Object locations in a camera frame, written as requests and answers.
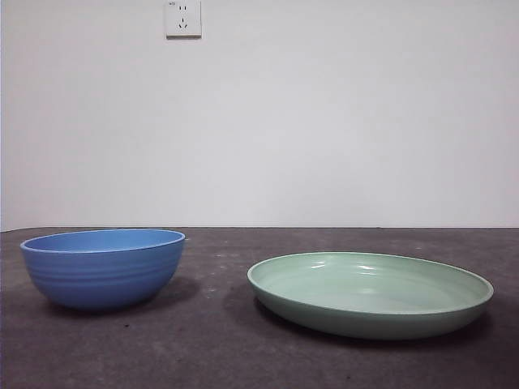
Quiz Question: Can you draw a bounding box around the green round plate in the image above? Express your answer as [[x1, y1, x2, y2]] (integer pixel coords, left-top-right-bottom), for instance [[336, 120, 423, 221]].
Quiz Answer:
[[247, 250, 495, 340]]

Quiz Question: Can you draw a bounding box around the blue ribbed bowl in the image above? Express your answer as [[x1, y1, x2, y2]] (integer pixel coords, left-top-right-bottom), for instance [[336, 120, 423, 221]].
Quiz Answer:
[[19, 228, 187, 313]]

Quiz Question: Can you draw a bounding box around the white wall socket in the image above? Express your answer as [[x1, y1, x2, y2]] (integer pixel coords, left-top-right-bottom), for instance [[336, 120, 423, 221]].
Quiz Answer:
[[165, 0, 203, 41]]

